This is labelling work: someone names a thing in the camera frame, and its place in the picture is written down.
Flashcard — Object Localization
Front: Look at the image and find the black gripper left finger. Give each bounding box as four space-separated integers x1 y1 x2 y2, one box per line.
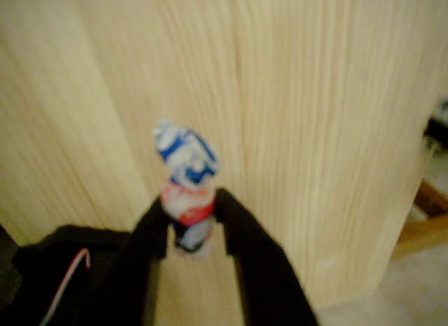
104 199 173 326

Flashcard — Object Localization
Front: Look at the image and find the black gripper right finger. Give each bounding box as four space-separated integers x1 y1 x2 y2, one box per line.
213 188 318 326

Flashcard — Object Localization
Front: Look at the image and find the candy white blue red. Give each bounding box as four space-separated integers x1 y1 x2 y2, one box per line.
152 115 221 259

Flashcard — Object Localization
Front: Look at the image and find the red white black servo wire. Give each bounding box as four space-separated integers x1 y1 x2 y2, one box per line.
40 248 90 326

